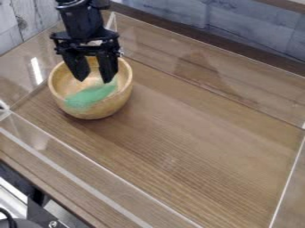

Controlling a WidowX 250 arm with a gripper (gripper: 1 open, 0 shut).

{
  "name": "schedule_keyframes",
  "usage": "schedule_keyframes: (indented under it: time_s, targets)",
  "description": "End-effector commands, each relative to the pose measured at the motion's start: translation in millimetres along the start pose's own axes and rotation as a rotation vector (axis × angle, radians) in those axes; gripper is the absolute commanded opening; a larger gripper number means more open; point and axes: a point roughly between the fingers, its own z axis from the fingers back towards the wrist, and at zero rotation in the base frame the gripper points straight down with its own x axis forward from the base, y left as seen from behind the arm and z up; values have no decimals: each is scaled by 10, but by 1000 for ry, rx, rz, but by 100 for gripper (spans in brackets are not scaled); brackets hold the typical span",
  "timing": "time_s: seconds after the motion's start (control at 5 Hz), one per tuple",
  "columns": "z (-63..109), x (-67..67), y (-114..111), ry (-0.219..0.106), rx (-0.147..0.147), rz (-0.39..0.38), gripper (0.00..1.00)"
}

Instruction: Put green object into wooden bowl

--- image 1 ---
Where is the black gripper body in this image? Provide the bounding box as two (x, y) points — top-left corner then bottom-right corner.
(50, 0), (121, 57)

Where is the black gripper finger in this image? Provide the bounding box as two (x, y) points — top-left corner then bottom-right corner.
(97, 52), (118, 84)
(62, 52), (92, 82)

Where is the green rectangular block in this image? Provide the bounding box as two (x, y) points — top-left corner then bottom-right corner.
(65, 79), (118, 110)

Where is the wooden bowl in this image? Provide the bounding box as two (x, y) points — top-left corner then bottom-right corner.
(49, 57), (134, 119)

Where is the clear acrylic corner bracket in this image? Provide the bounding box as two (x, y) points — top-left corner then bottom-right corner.
(105, 12), (118, 32)

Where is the black metal bracket with bolt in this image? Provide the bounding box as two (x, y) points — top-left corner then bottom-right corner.
(27, 198), (70, 228)

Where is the black cable bottom left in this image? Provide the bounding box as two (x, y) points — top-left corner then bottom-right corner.
(0, 208), (19, 228)

